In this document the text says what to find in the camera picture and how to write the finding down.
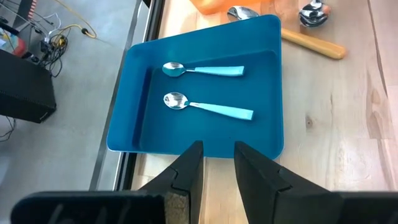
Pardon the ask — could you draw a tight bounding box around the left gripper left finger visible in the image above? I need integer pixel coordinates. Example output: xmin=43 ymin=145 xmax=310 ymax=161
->
xmin=138 ymin=140 xmax=205 ymax=224

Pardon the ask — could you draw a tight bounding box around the red round object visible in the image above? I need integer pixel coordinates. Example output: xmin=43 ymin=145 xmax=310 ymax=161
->
xmin=0 ymin=27 xmax=28 ymax=59

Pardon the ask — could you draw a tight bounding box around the yellow cable with black plug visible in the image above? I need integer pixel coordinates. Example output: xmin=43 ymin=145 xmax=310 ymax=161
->
xmin=54 ymin=0 xmax=98 ymax=40

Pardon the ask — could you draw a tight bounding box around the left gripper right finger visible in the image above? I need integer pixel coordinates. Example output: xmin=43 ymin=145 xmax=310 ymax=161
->
xmin=235 ymin=141 xmax=332 ymax=224

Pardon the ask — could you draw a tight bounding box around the orange translucent plastic bin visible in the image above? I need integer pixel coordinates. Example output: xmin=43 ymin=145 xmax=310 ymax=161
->
xmin=189 ymin=0 xmax=271 ymax=16

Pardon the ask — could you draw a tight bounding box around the blue-handled silver spoon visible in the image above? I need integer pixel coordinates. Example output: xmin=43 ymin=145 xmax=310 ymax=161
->
xmin=162 ymin=61 xmax=246 ymax=78
xmin=162 ymin=91 xmax=254 ymax=121

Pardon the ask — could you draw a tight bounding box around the tan-handled silver spoon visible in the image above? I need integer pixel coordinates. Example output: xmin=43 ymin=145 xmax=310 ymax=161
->
xmin=226 ymin=5 xmax=347 ymax=60
xmin=298 ymin=0 xmax=332 ymax=28

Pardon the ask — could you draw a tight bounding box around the orange white striped bar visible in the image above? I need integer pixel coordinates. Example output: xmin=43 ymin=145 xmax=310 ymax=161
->
xmin=26 ymin=0 xmax=39 ymax=20

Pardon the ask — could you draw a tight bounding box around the black equipment case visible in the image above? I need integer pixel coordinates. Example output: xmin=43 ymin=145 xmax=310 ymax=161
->
xmin=0 ymin=49 xmax=58 ymax=124

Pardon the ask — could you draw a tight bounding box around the blue plastic bin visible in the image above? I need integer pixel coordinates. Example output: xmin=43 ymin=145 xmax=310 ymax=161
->
xmin=106 ymin=14 xmax=284 ymax=160

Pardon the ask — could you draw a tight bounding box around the black cable bundle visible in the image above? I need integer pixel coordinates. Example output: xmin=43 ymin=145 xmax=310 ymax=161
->
xmin=39 ymin=29 xmax=68 ymax=78

